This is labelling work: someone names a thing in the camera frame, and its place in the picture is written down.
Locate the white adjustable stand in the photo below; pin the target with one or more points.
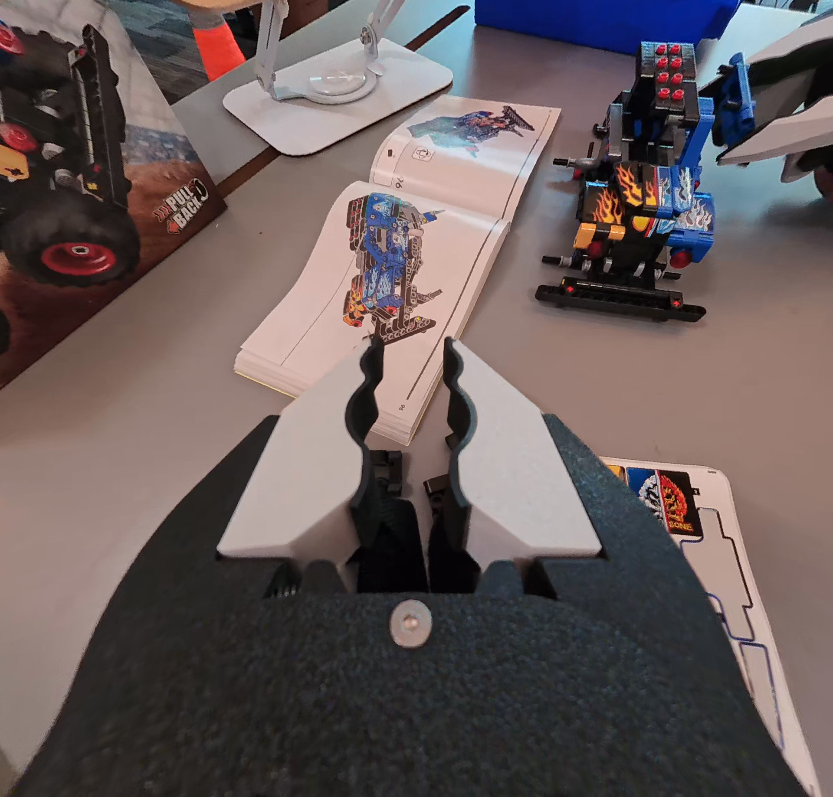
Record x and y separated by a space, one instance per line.
338 114

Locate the orange traffic cone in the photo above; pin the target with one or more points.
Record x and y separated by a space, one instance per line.
218 49

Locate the black lego connector piece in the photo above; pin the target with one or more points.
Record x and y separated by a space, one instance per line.
437 490
388 468

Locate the lego set box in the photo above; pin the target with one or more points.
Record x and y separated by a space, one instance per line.
97 159

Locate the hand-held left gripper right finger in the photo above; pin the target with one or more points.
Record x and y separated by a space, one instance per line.
514 472

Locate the blue lego panel piece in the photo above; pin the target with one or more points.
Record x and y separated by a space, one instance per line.
738 104

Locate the blue plastic bin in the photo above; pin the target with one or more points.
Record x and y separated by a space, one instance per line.
599 3

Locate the lego sticker sheet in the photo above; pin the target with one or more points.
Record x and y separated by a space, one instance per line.
722 550

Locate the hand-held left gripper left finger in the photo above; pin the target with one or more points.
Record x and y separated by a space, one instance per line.
306 472

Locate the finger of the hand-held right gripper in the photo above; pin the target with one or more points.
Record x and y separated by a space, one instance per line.
774 137
791 62

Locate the black and blue lego truck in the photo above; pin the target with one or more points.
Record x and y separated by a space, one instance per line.
644 211

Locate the lego instruction booklet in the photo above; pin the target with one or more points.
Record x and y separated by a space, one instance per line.
416 224

